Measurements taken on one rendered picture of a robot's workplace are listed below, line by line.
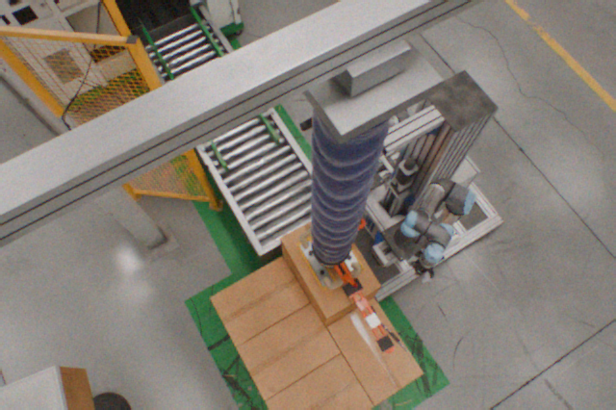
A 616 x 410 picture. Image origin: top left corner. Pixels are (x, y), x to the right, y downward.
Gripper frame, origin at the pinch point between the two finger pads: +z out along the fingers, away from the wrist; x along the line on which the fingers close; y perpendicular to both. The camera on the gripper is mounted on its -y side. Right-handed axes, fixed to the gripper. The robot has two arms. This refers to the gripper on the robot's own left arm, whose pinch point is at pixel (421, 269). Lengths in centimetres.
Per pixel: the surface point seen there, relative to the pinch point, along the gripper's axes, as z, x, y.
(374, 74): -141, -31, 29
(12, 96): -65, -146, 127
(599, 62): 153, -93, -332
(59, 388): 49, -54, 201
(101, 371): 151, -75, 213
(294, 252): 57, -56, 44
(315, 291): 57, -27, 46
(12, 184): -153, -38, 106
